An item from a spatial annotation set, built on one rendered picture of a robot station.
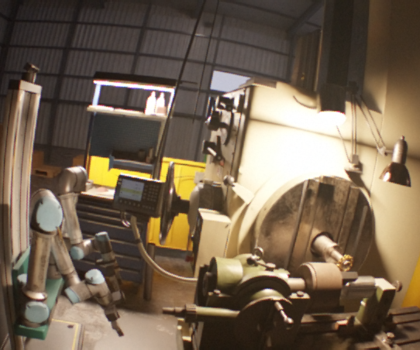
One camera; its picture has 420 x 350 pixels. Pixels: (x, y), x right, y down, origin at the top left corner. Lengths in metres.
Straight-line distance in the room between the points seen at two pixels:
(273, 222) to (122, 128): 2.41
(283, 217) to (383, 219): 0.61
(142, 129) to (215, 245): 2.30
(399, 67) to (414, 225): 0.83
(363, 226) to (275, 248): 0.42
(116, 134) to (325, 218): 2.53
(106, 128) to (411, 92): 2.81
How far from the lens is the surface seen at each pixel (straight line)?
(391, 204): 1.71
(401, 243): 1.85
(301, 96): 1.40
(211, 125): 1.56
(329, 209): 1.37
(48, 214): 1.21
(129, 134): 3.45
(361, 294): 1.30
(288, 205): 1.30
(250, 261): 1.00
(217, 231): 1.27
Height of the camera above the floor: 1.67
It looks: 9 degrees down
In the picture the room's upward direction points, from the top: 10 degrees clockwise
